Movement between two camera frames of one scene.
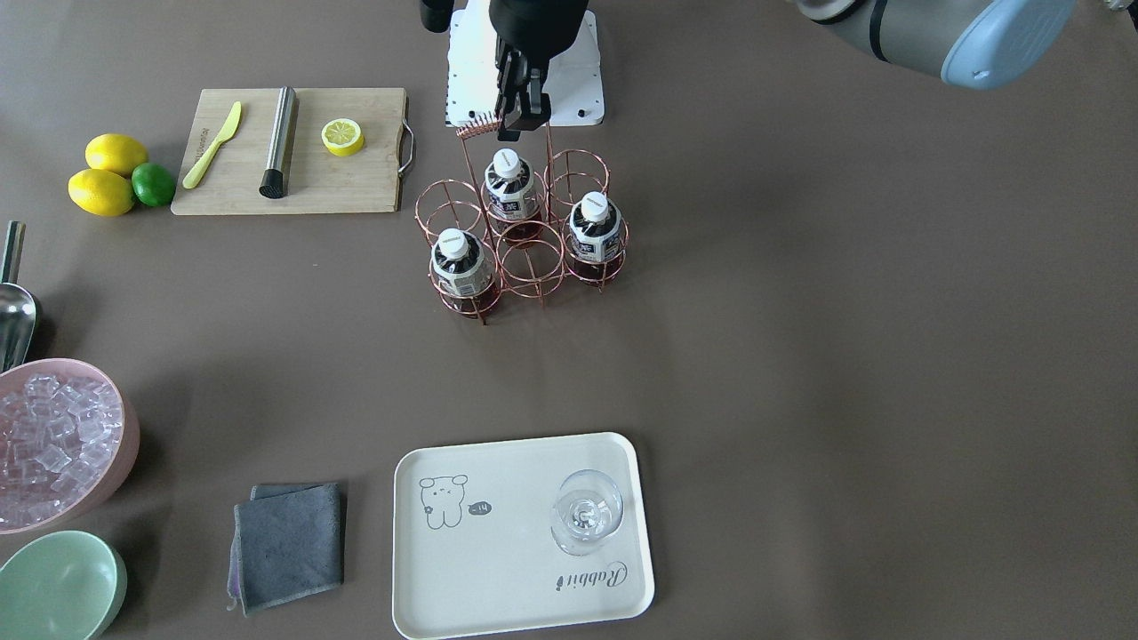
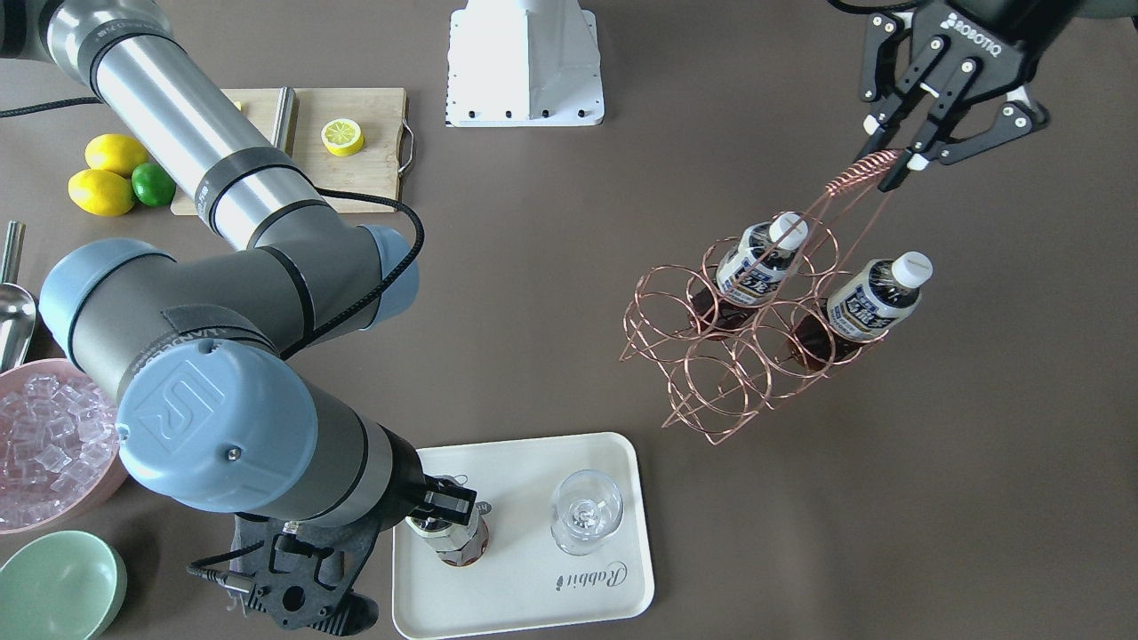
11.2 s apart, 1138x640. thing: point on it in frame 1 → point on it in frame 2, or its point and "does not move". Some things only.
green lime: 153,184 does not move
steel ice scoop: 18,310 does not move
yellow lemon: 115,152 does not move
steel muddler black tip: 275,181 does not move
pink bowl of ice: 69,431 does not move
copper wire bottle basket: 520,233 → 769,316
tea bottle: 597,239 → 861,308
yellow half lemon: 342,137 does not move
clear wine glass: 588,508 does not move
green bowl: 61,585 does not move
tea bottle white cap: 461,268 → 456,543
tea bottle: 514,198 → 752,267
